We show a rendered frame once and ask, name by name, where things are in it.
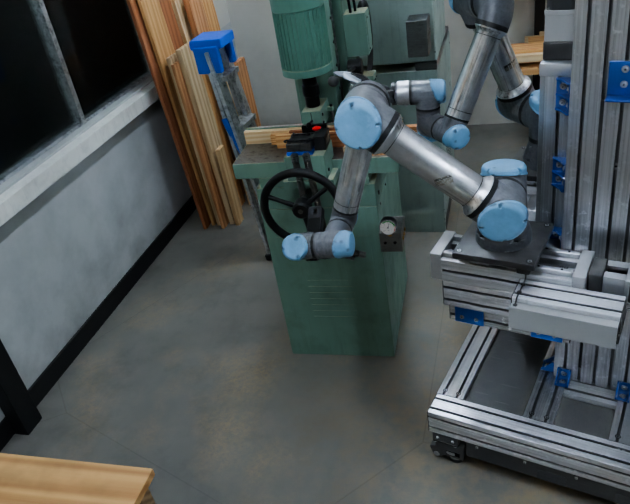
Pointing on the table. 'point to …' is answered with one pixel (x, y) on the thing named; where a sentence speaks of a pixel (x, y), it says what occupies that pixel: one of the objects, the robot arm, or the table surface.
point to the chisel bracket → (316, 113)
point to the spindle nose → (311, 92)
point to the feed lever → (348, 70)
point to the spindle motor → (302, 37)
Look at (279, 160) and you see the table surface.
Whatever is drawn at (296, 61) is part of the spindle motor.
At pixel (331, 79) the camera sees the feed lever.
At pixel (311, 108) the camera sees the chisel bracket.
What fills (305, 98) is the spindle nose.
